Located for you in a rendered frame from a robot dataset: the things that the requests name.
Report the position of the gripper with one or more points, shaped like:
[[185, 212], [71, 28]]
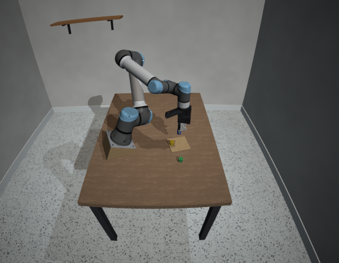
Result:
[[184, 118]]

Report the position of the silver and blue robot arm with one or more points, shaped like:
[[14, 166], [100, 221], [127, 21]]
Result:
[[139, 113]]

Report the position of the tan flat mat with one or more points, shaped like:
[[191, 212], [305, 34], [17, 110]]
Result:
[[180, 144]]

